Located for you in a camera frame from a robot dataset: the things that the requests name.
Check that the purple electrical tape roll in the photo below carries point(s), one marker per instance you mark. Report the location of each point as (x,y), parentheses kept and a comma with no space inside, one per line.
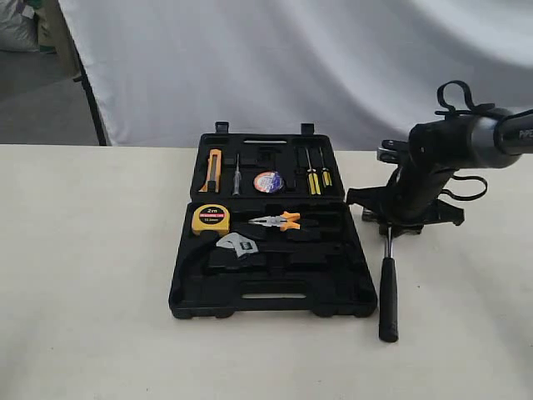
(268,182)

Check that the white backdrop cloth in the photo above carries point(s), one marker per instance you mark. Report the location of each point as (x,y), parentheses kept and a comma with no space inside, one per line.
(163,72)

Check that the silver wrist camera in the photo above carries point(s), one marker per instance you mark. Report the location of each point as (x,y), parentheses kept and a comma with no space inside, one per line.
(392,151)

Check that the small yellow black screwdriver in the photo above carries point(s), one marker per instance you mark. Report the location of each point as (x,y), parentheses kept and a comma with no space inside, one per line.
(325,172)

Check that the black plastic tool case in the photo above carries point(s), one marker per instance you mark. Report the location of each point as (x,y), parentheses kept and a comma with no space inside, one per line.
(271,282)

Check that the clear test screwdriver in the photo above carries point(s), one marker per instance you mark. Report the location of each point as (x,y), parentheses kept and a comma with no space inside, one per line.
(237,177)

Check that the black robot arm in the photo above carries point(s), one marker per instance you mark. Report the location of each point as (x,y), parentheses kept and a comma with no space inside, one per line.
(432,155)

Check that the yellow utility knife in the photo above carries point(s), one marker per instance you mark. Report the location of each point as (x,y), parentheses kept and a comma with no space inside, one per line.
(214,170)

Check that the orange handled pliers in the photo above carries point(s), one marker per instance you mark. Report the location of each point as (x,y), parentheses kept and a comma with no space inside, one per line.
(285,221)

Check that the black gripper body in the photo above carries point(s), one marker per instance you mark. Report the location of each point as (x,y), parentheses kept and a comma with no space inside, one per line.
(412,189)

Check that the steel claw hammer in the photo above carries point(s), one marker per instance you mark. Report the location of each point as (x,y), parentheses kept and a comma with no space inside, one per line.
(387,326)

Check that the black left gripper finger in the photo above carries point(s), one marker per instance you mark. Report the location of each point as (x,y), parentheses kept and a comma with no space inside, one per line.
(375,203)

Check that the yellow tape measure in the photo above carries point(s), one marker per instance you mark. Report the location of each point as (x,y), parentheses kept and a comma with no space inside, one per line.
(211,217)

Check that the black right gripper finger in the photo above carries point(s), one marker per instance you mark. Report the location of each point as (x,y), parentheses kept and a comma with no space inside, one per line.
(438,212)

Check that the cardboard box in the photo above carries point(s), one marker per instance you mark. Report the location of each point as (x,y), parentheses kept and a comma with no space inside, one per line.
(54,35)

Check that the white sack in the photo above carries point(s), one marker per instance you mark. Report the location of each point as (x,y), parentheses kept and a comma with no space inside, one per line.
(18,29)

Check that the large yellow black screwdriver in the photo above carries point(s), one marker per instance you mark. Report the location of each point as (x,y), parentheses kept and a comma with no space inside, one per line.
(312,177)

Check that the adjustable wrench black handle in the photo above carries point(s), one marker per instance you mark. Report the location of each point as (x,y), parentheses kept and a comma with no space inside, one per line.
(234,247)

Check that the black backdrop stand pole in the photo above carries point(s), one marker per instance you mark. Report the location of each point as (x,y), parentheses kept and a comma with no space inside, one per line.
(79,75)

